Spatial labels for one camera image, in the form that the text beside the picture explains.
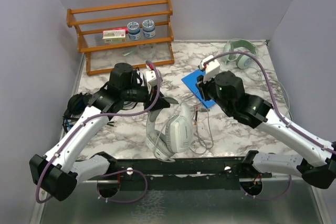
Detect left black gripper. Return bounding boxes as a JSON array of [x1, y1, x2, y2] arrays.
[[122, 81, 171, 112]]

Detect grey white headphones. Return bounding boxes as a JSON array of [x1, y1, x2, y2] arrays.
[[145, 97, 193, 163]]

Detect black blue headphones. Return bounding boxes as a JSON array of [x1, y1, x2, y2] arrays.
[[62, 92, 116, 130]]

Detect black white headphones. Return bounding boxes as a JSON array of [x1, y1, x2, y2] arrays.
[[132, 70, 145, 87]]

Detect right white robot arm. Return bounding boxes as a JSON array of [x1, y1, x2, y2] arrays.
[[196, 71, 335, 189]]

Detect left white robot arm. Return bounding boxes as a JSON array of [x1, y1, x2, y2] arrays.
[[29, 60, 168, 204]]

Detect mint green headphones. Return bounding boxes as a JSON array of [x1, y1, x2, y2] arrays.
[[223, 39, 258, 69]]

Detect blue notebook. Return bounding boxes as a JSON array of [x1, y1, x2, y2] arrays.
[[182, 69, 215, 109]]

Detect red pen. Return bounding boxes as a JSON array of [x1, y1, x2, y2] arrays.
[[194, 106, 198, 126]]

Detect wooden shelf rack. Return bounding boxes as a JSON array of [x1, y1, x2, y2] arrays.
[[66, 0, 175, 76]]

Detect right blue white jar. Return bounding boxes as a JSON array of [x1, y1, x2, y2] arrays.
[[142, 19, 155, 38]]

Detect blue white jar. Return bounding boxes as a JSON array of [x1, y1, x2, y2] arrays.
[[127, 22, 141, 40], [142, 19, 155, 38]]

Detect left blue white jar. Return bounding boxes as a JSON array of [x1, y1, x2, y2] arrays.
[[127, 22, 141, 40]]

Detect white red box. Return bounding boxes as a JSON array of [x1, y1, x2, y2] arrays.
[[102, 29, 126, 44]]

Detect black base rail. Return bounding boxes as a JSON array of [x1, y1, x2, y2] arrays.
[[96, 152, 271, 191]]

